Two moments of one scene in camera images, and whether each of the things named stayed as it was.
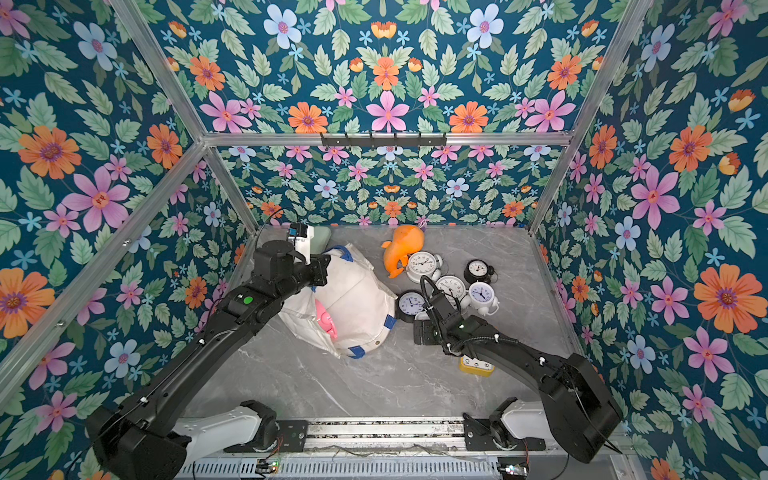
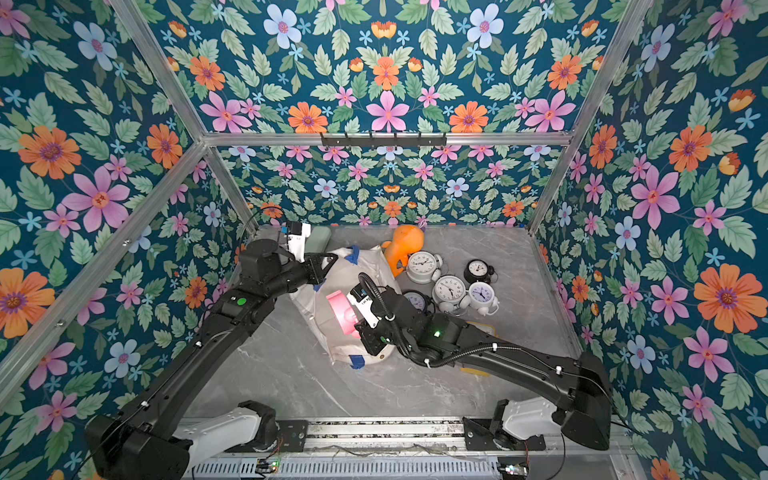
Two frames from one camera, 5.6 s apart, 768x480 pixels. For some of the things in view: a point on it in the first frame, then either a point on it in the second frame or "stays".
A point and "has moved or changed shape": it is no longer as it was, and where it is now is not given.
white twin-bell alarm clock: (481, 296) stays
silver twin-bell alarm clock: (422, 263) stays
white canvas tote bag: (359, 303) has moved or changed shape
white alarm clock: (452, 287) stays
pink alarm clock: (326, 320) to (344, 313)
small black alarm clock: (478, 270) stays
